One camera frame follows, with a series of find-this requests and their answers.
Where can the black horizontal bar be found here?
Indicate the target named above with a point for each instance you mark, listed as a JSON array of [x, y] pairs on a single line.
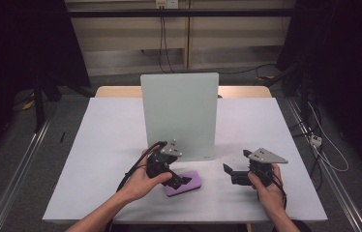
[[121, 13]]

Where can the white wall outlet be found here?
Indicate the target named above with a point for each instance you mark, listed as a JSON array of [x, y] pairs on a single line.
[[166, 4]]

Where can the white power strip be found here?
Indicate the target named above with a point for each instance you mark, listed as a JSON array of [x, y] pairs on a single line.
[[316, 140]]

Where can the aluminium floor rail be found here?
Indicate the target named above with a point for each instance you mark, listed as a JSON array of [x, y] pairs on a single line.
[[17, 177], [330, 180]]

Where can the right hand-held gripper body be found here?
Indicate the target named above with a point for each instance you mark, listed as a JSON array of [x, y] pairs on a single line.
[[264, 156]]

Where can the purple board eraser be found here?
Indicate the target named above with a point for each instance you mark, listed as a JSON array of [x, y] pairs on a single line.
[[192, 188]]

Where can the white table mat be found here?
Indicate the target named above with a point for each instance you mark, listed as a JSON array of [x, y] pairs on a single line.
[[88, 161]]

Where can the person's left hand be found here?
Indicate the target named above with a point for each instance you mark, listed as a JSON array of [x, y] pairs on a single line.
[[140, 185]]

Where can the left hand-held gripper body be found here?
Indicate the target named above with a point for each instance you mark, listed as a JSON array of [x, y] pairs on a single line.
[[159, 161]]

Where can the frosted glass whiteboard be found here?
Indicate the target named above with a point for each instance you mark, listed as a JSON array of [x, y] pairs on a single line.
[[179, 112]]

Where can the person's right hand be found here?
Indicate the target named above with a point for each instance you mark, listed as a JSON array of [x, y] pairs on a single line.
[[266, 196]]

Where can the wooden table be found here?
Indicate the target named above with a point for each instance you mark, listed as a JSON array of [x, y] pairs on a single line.
[[117, 92]]

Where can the small black floor item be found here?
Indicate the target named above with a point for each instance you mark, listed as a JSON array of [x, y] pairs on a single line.
[[62, 137]]

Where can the black curtain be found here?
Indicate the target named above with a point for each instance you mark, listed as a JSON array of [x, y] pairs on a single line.
[[346, 48], [14, 48]]

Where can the black metal stand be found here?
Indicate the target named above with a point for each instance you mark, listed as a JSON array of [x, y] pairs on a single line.
[[38, 106]]

